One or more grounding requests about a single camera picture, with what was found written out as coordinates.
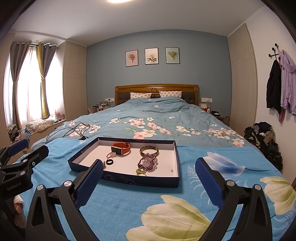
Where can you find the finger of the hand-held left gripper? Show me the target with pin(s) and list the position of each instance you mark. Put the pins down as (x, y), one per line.
(19, 146)
(39, 154)

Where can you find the maroon scarf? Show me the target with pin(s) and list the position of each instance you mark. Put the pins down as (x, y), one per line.
(281, 115)

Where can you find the framed green leaf picture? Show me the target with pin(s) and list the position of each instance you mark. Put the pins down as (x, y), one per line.
(172, 55)

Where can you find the dark blue cardboard box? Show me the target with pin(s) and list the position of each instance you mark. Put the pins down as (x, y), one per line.
(161, 162)

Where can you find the black jacket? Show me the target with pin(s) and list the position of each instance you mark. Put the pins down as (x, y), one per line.
(274, 88)

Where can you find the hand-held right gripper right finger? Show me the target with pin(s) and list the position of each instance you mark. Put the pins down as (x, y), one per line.
(208, 183)

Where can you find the blue tulip print blanket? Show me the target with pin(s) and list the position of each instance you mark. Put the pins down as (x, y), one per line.
(129, 204)

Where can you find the pile of dark clothes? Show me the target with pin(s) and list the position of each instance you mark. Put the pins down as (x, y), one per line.
(263, 136)

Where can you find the framed white flower picture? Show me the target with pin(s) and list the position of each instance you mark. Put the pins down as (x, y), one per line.
(151, 56)

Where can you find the person's left hand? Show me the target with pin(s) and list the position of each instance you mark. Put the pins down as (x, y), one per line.
(18, 206)

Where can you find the pile of mixed clothes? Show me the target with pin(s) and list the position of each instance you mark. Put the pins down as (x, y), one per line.
(13, 133)

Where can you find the green crystal pendant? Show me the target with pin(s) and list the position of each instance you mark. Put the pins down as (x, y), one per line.
(139, 172)

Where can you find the white sheer curtain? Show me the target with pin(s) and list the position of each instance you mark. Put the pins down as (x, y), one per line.
(30, 88)

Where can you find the beige wardrobe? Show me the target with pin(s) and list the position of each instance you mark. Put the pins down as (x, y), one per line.
(74, 81)
(241, 81)

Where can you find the bedside clutter of bottles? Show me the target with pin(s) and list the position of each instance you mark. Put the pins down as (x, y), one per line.
(99, 107)

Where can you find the pink desk fan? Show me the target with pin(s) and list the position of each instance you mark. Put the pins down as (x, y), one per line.
(59, 116)

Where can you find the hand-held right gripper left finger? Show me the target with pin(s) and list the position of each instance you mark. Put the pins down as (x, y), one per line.
(90, 183)

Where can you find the red and white container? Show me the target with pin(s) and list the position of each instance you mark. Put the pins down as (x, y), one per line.
(204, 107)

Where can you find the wooden bed with floral duvet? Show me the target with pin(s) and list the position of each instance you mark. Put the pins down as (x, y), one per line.
(161, 113)

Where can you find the white patterned pillow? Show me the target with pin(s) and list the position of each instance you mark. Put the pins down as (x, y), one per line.
(141, 95)
(170, 93)

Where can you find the amber bangle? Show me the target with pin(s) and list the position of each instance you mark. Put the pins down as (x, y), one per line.
(141, 151)

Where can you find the purple jacket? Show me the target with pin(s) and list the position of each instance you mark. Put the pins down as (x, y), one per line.
(289, 81)

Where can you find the white wall socket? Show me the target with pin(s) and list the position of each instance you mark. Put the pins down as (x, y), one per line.
(109, 99)
(206, 99)

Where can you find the beige window seat cabinet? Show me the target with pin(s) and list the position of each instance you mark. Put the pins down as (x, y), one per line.
(38, 135)

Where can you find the black wall coat rack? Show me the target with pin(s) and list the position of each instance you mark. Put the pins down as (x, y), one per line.
(275, 44)

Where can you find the orange smart band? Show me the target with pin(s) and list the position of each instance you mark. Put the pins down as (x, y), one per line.
(126, 148)

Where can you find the wooden nightstand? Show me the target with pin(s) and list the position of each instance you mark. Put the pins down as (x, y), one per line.
(223, 120)

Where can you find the ceiling light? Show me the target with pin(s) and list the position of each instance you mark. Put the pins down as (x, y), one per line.
(121, 1)

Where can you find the cream folded quilt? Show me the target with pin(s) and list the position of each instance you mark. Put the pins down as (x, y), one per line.
(39, 125)

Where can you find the wooden headboard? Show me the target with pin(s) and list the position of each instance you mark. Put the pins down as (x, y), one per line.
(157, 87)

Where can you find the yellow and grey curtain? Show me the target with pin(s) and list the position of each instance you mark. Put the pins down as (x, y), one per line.
(42, 92)

